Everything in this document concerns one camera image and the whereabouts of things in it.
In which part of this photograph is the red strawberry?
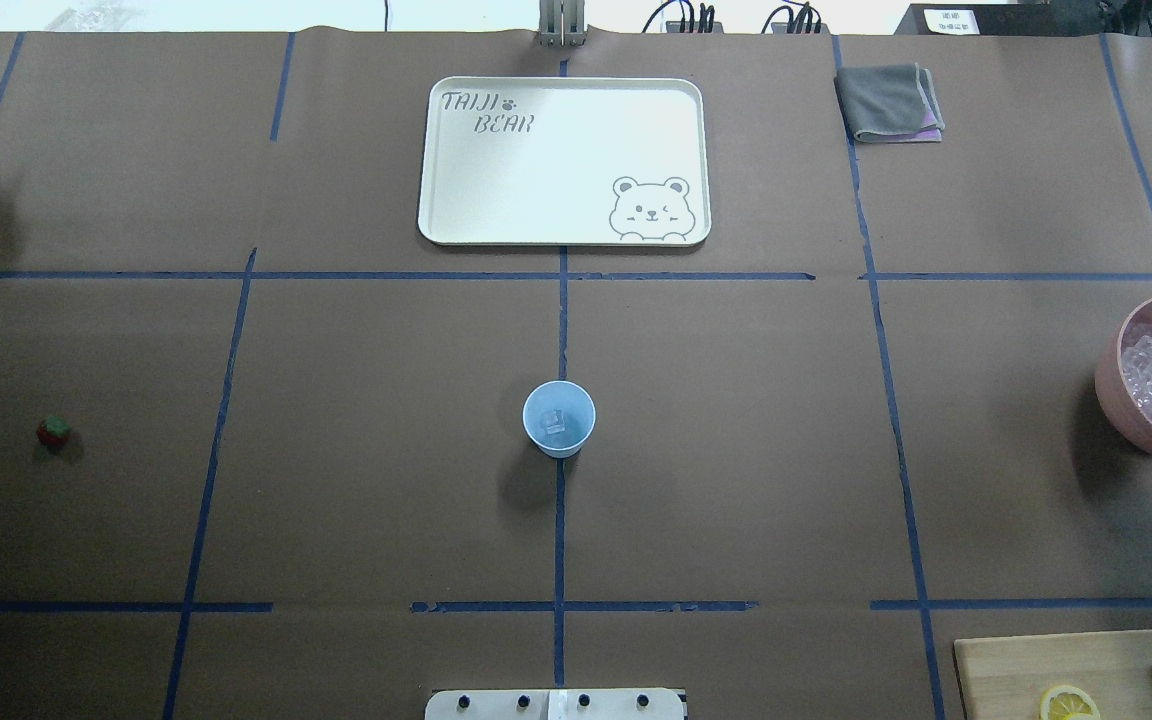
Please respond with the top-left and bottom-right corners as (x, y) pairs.
(35, 415), (71, 450)

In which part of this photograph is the light blue cup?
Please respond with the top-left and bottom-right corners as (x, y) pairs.
(521, 381), (596, 458)

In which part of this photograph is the lemon slices row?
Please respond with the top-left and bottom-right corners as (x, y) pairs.
(1038, 685), (1102, 720)

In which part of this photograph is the wooden cutting board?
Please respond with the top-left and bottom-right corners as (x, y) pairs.
(954, 630), (1152, 719)

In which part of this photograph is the grey folded cloth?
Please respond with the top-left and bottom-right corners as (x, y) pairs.
(835, 63), (946, 143)

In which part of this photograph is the cream bear tray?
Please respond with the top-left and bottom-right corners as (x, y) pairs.
(417, 76), (713, 249)

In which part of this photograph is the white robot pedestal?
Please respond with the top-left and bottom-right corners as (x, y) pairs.
(424, 687), (689, 719)

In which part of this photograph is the aluminium frame post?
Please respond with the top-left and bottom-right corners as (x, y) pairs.
(538, 0), (588, 47)

